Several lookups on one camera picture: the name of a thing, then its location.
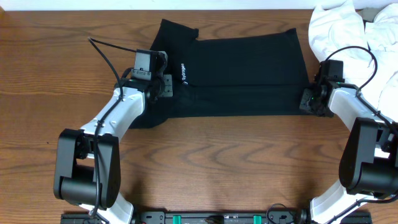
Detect white clothes pile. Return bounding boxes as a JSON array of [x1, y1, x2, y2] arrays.
[[308, 1, 397, 121]]

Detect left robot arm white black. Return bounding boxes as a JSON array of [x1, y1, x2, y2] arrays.
[[53, 49, 173, 223]]

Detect black t-shirt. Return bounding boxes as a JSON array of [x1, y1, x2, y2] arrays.
[[131, 20, 309, 129]]

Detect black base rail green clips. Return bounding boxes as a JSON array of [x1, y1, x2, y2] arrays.
[[60, 209, 373, 224]]

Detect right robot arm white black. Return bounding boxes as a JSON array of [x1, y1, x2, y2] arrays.
[[294, 81, 397, 223]]

